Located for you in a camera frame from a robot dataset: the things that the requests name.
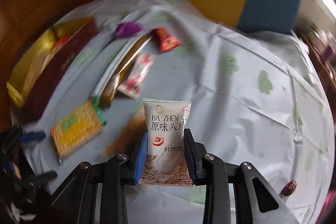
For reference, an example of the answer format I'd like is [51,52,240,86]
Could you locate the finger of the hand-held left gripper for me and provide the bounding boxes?
[25,171,58,186]
[5,127,46,151]

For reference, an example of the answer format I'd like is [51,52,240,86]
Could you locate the clear puffed grain packet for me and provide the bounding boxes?
[104,109,146,159]

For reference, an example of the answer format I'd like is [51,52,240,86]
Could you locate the red orange snack packet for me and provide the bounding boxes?
[54,34,70,50]

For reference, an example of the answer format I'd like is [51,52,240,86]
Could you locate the beige snack packet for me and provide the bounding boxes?
[22,52,57,93]

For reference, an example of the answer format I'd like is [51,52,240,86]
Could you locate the purple candy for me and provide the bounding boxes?
[113,22,142,38]

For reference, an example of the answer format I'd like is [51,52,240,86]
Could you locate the white green cloud tablecloth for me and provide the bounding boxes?
[10,0,328,224]

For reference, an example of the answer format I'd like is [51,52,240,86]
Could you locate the white red floral packet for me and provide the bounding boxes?
[117,53,155,98]

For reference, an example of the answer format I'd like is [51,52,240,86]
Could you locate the gold snack packet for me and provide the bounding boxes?
[92,32,154,107]

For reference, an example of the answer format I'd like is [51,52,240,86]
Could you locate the yellow cracker packet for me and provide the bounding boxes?
[50,98,108,164]

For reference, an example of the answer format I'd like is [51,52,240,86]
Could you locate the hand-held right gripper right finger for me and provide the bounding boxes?
[184,129,300,224]

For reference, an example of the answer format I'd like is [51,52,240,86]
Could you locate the white snack packet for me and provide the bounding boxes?
[143,98,195,186]

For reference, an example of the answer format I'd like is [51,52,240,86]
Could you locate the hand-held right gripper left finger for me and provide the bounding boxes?
[51,132,149,224]

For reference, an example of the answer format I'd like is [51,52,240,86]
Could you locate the red date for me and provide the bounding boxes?
[282,180,297,197]

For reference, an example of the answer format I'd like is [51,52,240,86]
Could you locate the dark red gold-lined box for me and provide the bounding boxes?
[7,17,99,119]

